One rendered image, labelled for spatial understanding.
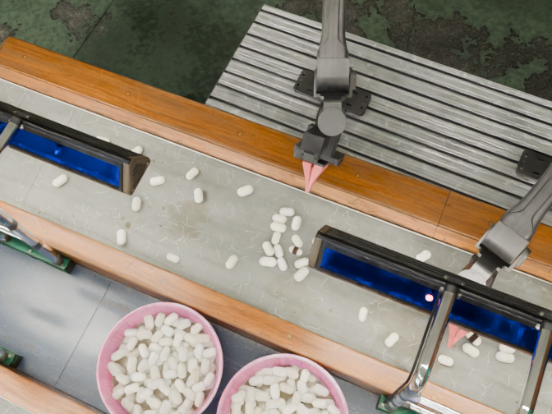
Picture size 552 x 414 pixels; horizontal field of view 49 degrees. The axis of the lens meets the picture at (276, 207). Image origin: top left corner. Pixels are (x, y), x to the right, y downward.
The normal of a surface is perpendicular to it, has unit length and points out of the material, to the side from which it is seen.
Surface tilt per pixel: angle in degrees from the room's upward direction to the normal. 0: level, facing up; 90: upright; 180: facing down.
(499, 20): 0
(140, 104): 0
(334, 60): 26
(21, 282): 0
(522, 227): 41
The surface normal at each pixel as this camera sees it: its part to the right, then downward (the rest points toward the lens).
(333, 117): -0.09, 0.32
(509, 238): -0.50, 0.16
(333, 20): -0.08, 0.06
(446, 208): -0.07, -0.38
